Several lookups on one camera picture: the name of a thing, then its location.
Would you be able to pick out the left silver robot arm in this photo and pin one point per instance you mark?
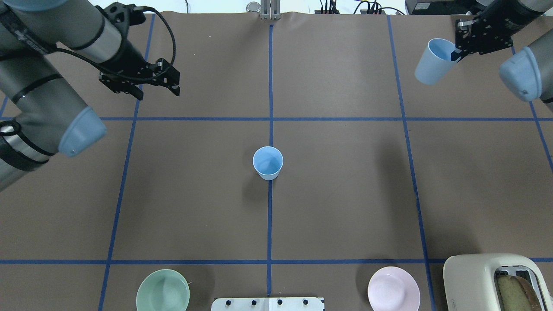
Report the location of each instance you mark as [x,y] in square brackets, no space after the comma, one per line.
[53,117]

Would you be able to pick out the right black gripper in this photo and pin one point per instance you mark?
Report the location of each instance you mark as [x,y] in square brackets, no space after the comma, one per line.
[497,19]

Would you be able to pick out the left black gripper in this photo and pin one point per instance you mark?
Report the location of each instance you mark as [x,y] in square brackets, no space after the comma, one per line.
[128,59]

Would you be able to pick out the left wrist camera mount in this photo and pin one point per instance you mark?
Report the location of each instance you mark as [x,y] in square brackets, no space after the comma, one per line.
[121,14]

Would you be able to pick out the aluminium frame post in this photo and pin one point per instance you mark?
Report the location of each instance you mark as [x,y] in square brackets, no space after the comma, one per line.
[270,9]

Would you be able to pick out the pink bowl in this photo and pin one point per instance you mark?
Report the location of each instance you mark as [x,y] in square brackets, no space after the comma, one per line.
[393,289]

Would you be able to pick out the bread slice in toaster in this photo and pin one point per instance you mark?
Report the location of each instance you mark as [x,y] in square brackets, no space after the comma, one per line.
[517,294]

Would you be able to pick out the blue cup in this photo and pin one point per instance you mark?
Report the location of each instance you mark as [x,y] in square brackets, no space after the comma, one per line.
[268,162]
[435,61]

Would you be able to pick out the cream toaster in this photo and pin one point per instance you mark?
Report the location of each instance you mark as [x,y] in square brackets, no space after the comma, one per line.
[470,280]

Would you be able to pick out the green bowl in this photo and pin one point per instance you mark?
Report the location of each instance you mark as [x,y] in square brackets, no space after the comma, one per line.
[163,290]

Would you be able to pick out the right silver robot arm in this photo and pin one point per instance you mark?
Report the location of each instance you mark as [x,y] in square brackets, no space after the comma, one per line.
[529,73]

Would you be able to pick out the white pillar base plate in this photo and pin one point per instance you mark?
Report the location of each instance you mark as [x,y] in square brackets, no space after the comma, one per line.
[269,304]

